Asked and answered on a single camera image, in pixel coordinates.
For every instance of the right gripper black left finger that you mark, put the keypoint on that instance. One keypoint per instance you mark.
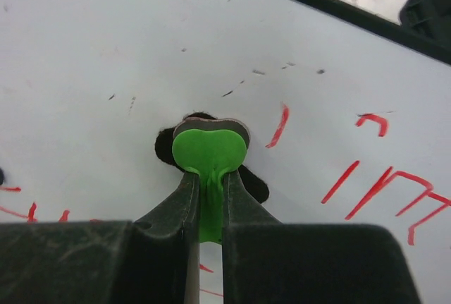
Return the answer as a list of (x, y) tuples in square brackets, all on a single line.
[(152, 260)]

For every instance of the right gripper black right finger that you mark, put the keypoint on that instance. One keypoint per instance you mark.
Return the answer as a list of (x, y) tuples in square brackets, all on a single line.
[(267, 261)]

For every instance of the green black whiteboard eraser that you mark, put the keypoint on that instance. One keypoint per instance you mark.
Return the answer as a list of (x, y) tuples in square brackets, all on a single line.
[(211, 155)]

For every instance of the white whiteboard with red writing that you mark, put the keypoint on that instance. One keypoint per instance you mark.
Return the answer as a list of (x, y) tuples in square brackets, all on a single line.
[(346, 127)]

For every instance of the black plastic toolbox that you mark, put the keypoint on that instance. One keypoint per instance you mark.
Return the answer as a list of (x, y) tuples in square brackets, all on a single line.
[(430, 18)]

